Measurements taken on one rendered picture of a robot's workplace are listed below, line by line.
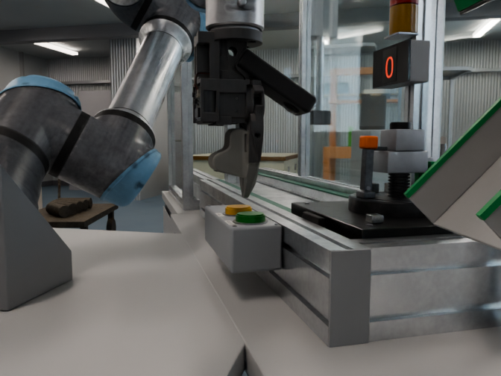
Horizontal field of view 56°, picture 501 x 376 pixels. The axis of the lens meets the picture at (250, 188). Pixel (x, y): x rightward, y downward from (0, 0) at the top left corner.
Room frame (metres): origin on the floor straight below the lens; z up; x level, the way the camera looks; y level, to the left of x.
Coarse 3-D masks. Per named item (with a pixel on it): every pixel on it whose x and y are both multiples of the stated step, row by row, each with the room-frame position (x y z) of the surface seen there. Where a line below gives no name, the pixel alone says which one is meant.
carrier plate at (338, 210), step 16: (304, 208) 0.70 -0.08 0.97; (320, 208) 0.69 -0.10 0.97; (336, 208) 0.69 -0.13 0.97; (336, 224) 0.59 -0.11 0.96; (352, 224) 0.56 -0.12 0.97; (368, 224) 0.55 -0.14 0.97; (384, 224) 0.56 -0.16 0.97; (400, 224) 0.56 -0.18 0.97; (416, 224) 0.56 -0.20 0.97; (432, 224) 0.56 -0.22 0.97
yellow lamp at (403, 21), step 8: (392, 8) 0.87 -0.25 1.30; (400, 8) 0.86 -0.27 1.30; (408, 8) 0.86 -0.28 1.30; (416, 8) 0.86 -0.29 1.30; (392, 16) 0.87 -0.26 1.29; (400, 16) 0.86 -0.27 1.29; (408, 16) 0.86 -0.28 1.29; (416, 16) 0.87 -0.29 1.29; (392, 24) 0.87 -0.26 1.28; (400, 24) 0.86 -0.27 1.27; (408, 24) 0.86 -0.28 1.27; (416, 24) 0.87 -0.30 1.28; (392, 32) 0.87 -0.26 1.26; (416, 32) 0.87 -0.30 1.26
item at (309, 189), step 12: (300, 180) 1.39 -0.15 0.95; (312, 180) 1.30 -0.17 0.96; (252, 192) 1.10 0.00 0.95; (276, 192) 1.38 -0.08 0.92; (288, 192) 1.38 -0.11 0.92; (300, 192) 1.31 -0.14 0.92; (312, 192) 1.22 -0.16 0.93; (324, 192) 1.14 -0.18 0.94; (336, 192) 1.10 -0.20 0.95; (348, 192) 1.09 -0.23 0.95; (276, 204) 0.90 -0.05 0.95; (288, 204) 1.12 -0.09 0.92
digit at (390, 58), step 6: (390, 48) 0.88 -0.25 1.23; (396, 48) 0.86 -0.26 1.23; (384, 54) 0.89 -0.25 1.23; (390, 54) 0.87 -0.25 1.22; (396, 54) 0.86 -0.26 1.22; (384, 60) 0.89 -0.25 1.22; (390, 60) 0.87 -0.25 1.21; (396, 60) 0.85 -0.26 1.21; (384, 66) 0.89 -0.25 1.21; (390, 66) 0.87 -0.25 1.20; (396, 66) 0.85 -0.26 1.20; (384, 72) 0.89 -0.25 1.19; (390, 72) 0.87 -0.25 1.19; (384, 78) 0.89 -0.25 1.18; (390, 78) 0.87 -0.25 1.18
